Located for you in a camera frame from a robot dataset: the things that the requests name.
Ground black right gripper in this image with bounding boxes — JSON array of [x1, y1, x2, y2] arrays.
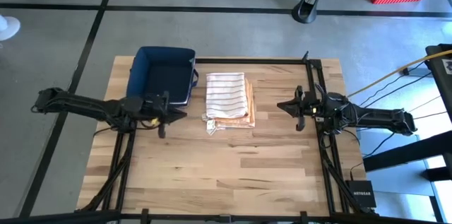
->
[[276, 85, 340, 132]]

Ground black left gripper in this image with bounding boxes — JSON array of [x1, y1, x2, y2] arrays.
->
[[141, 90, 188, 140]]

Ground orange towel with white grid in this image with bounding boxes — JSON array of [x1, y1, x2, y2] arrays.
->
[[211, 78, 256, 126]]

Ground white towel with pink stripes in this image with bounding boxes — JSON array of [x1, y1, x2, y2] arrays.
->
[[205, 71, 249, 120]]

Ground plain orange waffle towel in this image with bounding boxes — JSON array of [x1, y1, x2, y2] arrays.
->
[[214, 119, 256, 130]]

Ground navy fabric bin white stripes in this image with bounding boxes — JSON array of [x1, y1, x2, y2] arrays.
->
[[126, 46, 200, 108]]

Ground black furniture beam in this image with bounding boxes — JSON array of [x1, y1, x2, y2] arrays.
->
[[363, 130, 452, 182]]

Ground black cart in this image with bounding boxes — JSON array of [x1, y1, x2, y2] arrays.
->
[[425, 43, 452, 112]]

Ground black rig crossbar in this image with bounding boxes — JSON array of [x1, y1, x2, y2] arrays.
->
[[0, 209, 452, 224]]

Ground white round floor object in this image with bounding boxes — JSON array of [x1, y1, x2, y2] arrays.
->
[[0, 14, 22, 42]]

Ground black network switch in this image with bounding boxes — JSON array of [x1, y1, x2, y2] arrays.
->
[[345, 179, 377, 208]]

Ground yellow cable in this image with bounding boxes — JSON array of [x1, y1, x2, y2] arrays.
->
[[347, 49, 452, 98]]

